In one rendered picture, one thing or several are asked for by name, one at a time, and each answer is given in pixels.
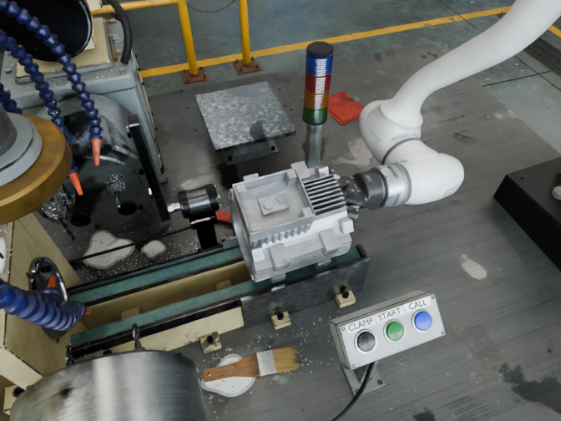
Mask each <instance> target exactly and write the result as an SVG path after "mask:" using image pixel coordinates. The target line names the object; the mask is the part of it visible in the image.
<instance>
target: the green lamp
mask: <svg viewBox="0 0 561 421"><path fill-rule="evenodd" d="M327 109H328V105H327V106H326V107H325V108H324V109H310V108H308V107H306V106H305V105H304V108H303V118H304V120H305V121H306V122H308V123H311V124H320V123H322V122H324V121H325V120H326V116H327Z"/></svg>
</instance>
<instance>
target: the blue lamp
mask: <svg viewBox="0 0 561 421"><path fill-rule="evenodd" d="M333 53H334V52H333ZM333 53H332V54H331V55H329V56H327V57H323V58H319V57H314V56H312V55H310V54H309V53H308V52H307V51H306V72H307V73H309V74H311V75H314V76H324V75H328V74H329V73H330V72H331V69H332V60H333Z"/></svg>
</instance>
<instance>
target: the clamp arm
mask: <svg viewBox="0 0 561 421"><path fill-rule="evenodd" d="M126 119H127V124H128V125H127V126H125V128H126V133H127V136H128V138H132V139H133V142H134V146H135V148H136V150H137V153H138V156H139V159H140V162H141V165H142V167H143V170H144V173H145V176H146V179H147V181H148V183H149V188H148V191H149V197H150V199H153V198H154V202H155V204H156V207H157V209H158V212H159V216H160V219H161V220H162V221H168V220H170V219H171V217H170V214H172V213H174V212H173V209H172V210H169V208H172V205H170V204H171V203H167V202H166V199H165V197H164V192H163V190H162V187H161V184H160V182H159V177H158V174H157V171H156V169H155V166H154V162H153V159H152V156H151V154H150V151H149V146H148V143H147V140H146V138H145V135H144V131H143V128H142V125H141V123H140V119H139V116H138V115H137V114H132V115H128V116H127V117H126ZM168 205H169V206H168ZM170 212H172V213H170Z"/></svg>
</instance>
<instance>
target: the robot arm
mask: <svg viewBox="0 0 561 421"><path fill-rule="evenodd" d="M560 16H561V0H516V1H515V2H514V4H513V5H512V7H511V8H510V9H509V10H508V12H507V13H506V14H505V15H504V16H503V17H502V18H501V19H500V20H499V21H498V22H496V23H495V24H494V25H493V26H492V27H490V28H489V29H487V30H486V31H484V32H483V33H481V34H479V35H478V36H476V37H475V38H472V39H471V40H469V41H467V42H465V43H464V44H462V45H461V46H459V47H457V48H455V49H454V50H452V51H451V52H449V53H446V54H445V55H443V56H441V58H438V59H436V60H435V61H433V62H431V63H430V64H428V65H427V66H425V67H423V68H421V69H420V70H419V71H417V72H416V73H415V74H413V76H411V78H409V80H408V81H406V83H404V85H403V86H402V87H401V88H400V90H399V91H398V92H397V94H396V95H395V96H394V97H393V98H392V99H387V100H377V101H373V102H371V103H369V104H368V105H367V106H366V107H365V108H364V109H363V110H362V112H361V114H360V117H359V129H360V132H361V136H362V138H363V140H364V142H365V143H366V146H367V148H368V149H369V150H370V151H371V153H372V155H373V156H374V157H375V159H376V160H377V161H378V162H379V163H380V164H381V165H379V166H374V167H372V168H371V169H370V170H369V171H364V172H359V173H356V174H354V175H353V176H341V177H340V176H339V175H336V174H335V172H336V171H335V170H333V169H331V170H329V175H333V176H332V178H334V177H335V181H337V183H336V184H337V185H339V188H338V189H341V193H343V194H342V197H345V199H344V202H346V206H347V210H346V211H347V214H348V217H349V218H351V219H352V220H354V221H356V219H357V217H358V215H359V213H360V209H361V208H363V209H364V208H368V207H373V206H375V207H378V208H386V207H390V206H395V205H402V204H408V205H419V204H424V203H428V202H432V201H435V200H440V199H442V198H444V197H446V196H449V195H451V194H453V193H454V192H456V190H457V189H458V187H459V186H460V185H461V184H462V181H463V178H464V170H463V167H462V164H461V162H460V161H459V160H458V159H456V158H454V157H452V156H450V155H446V154H443V153H438V152H436V151H435V150H432V149H431V148H429V147H427V146H426V145H425V144H423V142H421V140H420V139H419V138H420V136H421V126H422V121H423V119H422V116H421V114H420V108H421V106H422V103H423V101H424V100H425V99H426V97H427V96H428V95H429V94H431V93H432V92H434V91H436V90H438V89H440V88H443V87H445V86H447V85H449V84H452V83H455V82H457V81H458V80H461V79H464V78H466V77H468V76H470V75H473V74H475V73H478V72H480V71H483V70H484V69H486V68H490V67H492V66H493V65H496V64H498V63H501V62H502V61H504V60H506V59H508V58H510V57H512V56H513V55H515V54H516V53H518V52H520V51H522V50H523V49H524V48H526V47H527V46H528V45H529V44H530V43H532V42H533V41H534V40H536V39H537V38H538V37H539V36H540V35H542V34H543V33H544V32H545V31H546V30H547V29H548V28H549V27H550V26H551V25H552V24H553V23H554V22H555V21H556V20H557V19H558V18H559V17H560Z"/></svg>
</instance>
